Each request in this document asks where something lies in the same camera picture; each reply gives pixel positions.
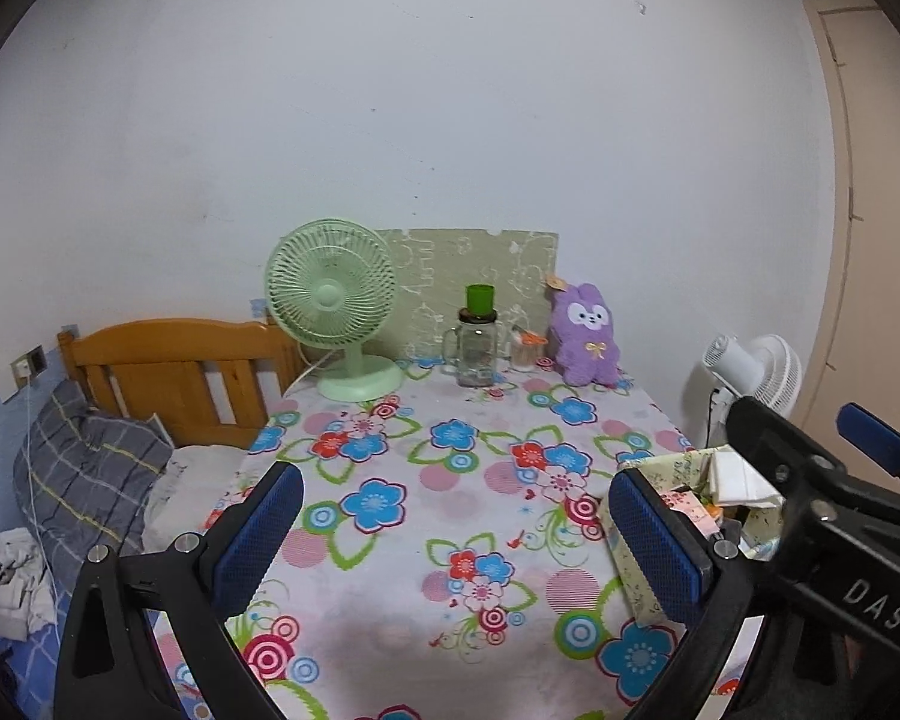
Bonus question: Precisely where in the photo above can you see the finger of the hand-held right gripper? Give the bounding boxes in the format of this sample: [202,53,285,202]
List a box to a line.
[838,402,900,535]
[724,394,863,586]

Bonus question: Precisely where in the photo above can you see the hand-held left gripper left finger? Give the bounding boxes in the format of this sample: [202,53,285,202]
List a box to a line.
[54,461,305,720]

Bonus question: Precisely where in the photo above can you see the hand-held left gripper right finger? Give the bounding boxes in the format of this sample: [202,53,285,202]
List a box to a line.
[607,469,766,720]

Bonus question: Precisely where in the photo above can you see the white cloth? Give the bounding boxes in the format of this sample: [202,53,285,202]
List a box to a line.
[0,527,59,642]
[709,450,785,507]

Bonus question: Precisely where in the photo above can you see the pink packet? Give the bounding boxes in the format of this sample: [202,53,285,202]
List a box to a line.
[660,490,721,533]

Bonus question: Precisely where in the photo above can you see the yellow patterned box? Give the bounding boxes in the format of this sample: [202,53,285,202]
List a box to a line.
[604,446,788,627]

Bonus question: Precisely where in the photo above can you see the white standing fan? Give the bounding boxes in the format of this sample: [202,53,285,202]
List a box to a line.
[701,334,803,447]

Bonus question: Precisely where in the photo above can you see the white bedding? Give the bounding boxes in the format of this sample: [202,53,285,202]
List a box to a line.
[142,445,252,541]

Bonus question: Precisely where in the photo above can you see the floral tablecloth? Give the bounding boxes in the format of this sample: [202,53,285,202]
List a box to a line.
[142,356,766,720]

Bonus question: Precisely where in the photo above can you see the grey plaid pillow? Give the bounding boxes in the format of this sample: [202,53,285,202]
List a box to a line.
[13,379,175,563]

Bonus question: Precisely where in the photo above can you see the beige door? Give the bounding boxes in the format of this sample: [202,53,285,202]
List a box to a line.
[805,0,900,458]

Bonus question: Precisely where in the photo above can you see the purple plush bunny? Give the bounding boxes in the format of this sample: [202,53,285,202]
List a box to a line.
[546,275,620,387]

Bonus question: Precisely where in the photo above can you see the wooden bed headboard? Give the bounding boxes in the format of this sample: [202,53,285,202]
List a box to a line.
[58,319,308,451]

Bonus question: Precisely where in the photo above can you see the small jar orange lid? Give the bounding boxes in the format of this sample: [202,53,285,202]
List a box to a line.
[508,326,547,372]

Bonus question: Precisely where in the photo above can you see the white crumpled cloth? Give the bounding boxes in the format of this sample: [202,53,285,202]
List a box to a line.
[0,527,59,642]

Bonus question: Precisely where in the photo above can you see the blue bed sheet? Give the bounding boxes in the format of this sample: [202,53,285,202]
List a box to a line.
[0,585,76,713]

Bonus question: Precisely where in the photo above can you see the green desk fan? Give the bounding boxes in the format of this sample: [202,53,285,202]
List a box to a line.
[264,219,404,402]

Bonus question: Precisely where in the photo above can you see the glass mug jar green lid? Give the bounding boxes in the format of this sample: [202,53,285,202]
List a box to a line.
[441,283,505,389]

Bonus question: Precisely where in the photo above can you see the green patterned board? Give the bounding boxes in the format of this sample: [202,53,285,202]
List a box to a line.
[375,227,560,361]

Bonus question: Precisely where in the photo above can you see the white fan cable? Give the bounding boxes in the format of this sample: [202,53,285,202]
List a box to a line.
[281,356,327,398]

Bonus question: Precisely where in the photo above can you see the white charger cable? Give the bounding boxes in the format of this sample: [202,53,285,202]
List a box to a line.
[21,381,47,563]

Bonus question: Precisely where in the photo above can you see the wall outlet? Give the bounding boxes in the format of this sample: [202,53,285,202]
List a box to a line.
[11,345,47,383]

